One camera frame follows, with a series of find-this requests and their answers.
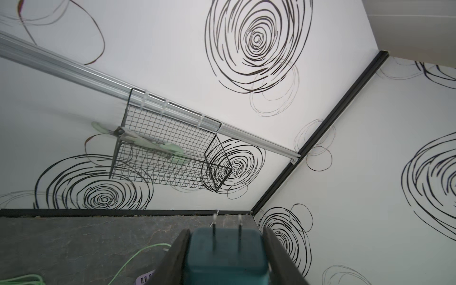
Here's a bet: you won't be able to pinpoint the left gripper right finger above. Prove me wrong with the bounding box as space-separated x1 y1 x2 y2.
262 226 308 285

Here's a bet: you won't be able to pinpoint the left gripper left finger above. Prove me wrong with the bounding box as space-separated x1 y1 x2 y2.
147 229 191 285

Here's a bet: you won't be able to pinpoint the purple power strip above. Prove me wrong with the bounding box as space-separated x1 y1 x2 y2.
134 270 154 285

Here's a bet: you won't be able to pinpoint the teal charger plug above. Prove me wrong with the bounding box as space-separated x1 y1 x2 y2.
182 213 270 285

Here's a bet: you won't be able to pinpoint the green tongs in basket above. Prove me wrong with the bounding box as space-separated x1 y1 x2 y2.
91 121 190 165

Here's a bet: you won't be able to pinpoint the black wire basket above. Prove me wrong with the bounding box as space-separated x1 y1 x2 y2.
109 89 233 192

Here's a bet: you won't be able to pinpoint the tangled green charging cables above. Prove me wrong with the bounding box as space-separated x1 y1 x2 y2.
0 243 172 285

